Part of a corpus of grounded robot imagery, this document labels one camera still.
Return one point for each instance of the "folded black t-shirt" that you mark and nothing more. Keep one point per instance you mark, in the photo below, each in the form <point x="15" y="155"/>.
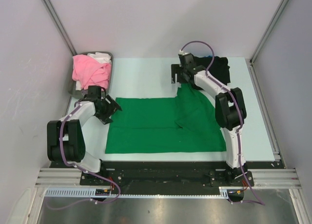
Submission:
<point x="219" y="68"/>

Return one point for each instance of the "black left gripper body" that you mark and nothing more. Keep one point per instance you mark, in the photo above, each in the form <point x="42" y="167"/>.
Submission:
<point x="107" y="109"/>

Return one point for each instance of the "white cable duct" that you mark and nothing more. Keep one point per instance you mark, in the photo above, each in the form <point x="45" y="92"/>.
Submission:
<point x="98" y="193"/>

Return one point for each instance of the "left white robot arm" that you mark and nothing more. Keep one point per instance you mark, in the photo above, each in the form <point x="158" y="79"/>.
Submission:
<point x="65" y="141"/>

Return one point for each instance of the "pink t-shirt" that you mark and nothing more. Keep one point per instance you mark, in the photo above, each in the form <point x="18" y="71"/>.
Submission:
<point x="91" y="72"/>

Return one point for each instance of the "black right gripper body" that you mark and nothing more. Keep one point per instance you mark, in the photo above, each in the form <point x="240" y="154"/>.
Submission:
<point x="183" y="76"/>

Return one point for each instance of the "aluminium frame rail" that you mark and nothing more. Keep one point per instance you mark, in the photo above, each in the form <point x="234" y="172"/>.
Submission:
<point x="263" y="178"/>

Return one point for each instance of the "green t-shirt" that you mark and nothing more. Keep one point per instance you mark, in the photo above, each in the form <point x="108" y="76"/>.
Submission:
<point x="184" y="123"/>

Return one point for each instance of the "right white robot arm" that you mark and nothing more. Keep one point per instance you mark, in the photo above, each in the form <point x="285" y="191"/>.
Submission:
<point x="230" y="110"/>

